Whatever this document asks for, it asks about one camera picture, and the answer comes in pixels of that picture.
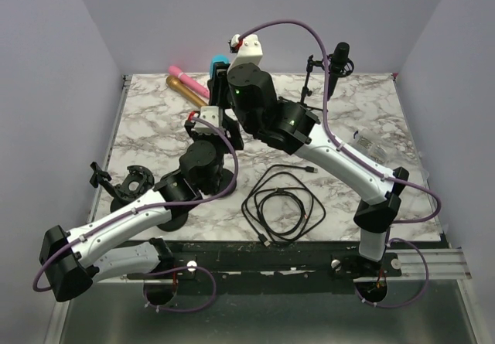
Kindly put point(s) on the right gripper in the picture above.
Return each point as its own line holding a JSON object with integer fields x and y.
{"x": 217, "y": 84}

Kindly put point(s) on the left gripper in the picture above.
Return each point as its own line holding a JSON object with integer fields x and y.
{"x": 235, "y": 139}

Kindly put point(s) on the blue microphone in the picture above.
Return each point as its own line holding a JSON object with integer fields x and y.
{"x": 217, "y": 62}

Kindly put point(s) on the pink microphone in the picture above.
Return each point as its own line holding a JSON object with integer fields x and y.
{"x": 189, "y": 82}

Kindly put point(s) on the gold microphone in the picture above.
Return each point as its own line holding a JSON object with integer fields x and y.
{"x": 176, "y": 85}

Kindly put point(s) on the tall black mic stand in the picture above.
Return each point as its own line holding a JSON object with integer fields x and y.
{"x": 221, "y": 181}

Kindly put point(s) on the shock mount mic stand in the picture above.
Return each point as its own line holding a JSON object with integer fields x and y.
{"x": 139, "y": 180}

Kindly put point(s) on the black tripod mic stand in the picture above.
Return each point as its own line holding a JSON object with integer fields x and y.
{"x": 305, "y": 91}

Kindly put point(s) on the black condenser microphone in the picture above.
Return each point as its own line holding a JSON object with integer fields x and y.
{"x": 340, "y": 66}

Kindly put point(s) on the short black mic stand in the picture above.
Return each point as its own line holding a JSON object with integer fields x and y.
{"x": 102, "y": 178}

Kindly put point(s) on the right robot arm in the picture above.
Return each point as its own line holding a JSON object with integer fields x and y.
{"x": 290, "y": 127}

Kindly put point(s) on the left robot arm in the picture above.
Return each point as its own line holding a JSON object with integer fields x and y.
{"x": 71, "y": 261}

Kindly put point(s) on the clear plastic parts box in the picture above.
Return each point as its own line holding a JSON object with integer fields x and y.
{"x": 370, "y": 145}

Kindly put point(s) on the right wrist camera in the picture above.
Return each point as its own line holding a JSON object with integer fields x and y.
{"x": 246, "y": 50}

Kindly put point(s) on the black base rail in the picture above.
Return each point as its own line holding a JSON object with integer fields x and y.
{"x": 250, "y": 268}

